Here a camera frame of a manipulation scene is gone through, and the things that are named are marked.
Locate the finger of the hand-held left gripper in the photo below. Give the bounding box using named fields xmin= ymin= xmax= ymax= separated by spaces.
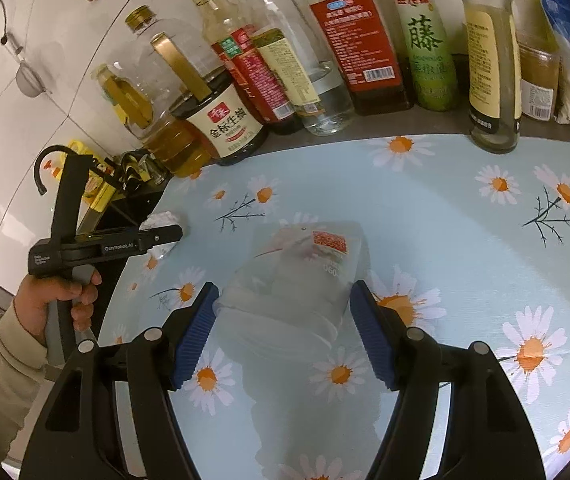
xmin=138 ymin=226 xmax=184 ymax=249

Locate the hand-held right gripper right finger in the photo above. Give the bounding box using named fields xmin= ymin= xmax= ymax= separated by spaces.
xmin=349 ymin=280 xmax=548 ymax=480

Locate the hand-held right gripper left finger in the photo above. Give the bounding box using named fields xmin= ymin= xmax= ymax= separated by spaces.
xmin=18 ymin=281 xmax=221 ymax=480

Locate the white tissue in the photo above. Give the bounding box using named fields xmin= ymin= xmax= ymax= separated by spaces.
xmin=140 ymin=210 xmax=188 ymax=261

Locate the clear plastic cup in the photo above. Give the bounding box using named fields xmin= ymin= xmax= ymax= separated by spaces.
xmin=212 ymin=220 xmax=366 ymax=346

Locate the person's left forearm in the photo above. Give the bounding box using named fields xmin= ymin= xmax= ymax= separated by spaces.
xmin=0 ymin=305 xmax=48 ymax=461

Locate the person's left hand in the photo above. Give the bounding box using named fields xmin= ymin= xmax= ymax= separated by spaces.
xmin=14 ymin=267 xmax=102 ymax=346

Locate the yellow box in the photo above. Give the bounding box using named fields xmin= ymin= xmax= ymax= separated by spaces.
xmin=48 ymin=139 xmax=118 ymax=213

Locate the large cooking oil bottle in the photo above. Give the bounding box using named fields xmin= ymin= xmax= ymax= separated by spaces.
xmin=91 ymin=62 xmax=213 ymax=179

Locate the daisy print tablecloth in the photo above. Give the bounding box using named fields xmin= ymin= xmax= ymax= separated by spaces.
xmin=95 ymin=134 xmax=570 ymax=480

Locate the large soy sauce jug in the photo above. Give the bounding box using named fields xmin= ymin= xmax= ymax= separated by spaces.
xmin=124 ymin=4 xmax=270 ymax=167

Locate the metal strainer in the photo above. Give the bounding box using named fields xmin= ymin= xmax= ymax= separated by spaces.
xmin=15 ymin=57 xmax=50 ymax=98

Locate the black capped red label bottle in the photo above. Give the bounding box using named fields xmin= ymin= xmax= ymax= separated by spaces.
xmin=176 ymin=0 xmax=306 ymax=136

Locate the clear bottle with tan label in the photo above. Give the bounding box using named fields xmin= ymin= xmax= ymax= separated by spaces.
xmin=215 ymin=0 xmax=356 ymax=137

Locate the dark bottle with red label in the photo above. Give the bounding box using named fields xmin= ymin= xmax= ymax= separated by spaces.
xmin=307 ymin=0 xmax=416 ymax=116

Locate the green label bottle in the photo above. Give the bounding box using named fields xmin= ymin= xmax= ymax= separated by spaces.
xmin=377 ymin=0 xmax=462 ymax=112

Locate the slim glass bottle tan label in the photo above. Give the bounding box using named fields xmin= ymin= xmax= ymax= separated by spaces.
xmin=444 ymin=0 xmax=523 ymax=155

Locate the small brown jar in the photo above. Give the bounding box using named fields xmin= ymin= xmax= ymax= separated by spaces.
xmin=517 ymin=32 xmax=563 ymax=122

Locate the black cable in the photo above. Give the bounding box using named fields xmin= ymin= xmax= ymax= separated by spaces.
xmin=32 ymin=145 xmax=73 ymax=196

